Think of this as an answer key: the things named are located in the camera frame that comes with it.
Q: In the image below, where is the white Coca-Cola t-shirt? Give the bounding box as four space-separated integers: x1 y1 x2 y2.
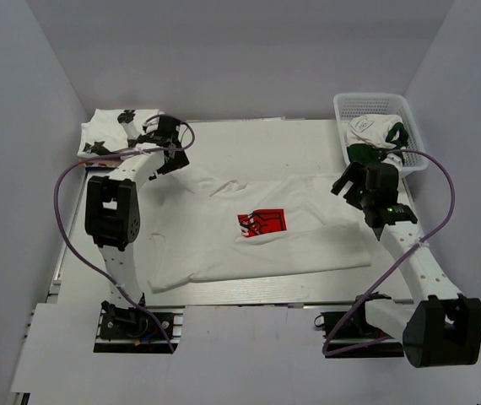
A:
147 167 371 291

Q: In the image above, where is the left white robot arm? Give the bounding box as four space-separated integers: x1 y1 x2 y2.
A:
84 111 189 306

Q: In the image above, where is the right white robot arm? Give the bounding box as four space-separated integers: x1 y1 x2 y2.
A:
327 162 481 368

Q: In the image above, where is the stack of folded t-shirts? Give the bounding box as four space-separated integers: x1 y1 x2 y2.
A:
78 158 122 170

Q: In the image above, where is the white and green t-shirt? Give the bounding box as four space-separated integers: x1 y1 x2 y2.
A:
345 114 410 171

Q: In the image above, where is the folded white black-print t-shirt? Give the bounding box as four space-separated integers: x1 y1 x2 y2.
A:
77 109 161 159

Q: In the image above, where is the white plastic basket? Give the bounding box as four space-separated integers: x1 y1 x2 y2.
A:
333 93 428 176

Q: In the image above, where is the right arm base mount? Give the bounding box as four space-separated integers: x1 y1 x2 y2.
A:
313 294 404 359

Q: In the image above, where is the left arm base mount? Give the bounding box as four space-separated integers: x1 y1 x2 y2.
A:
93 301 182 354

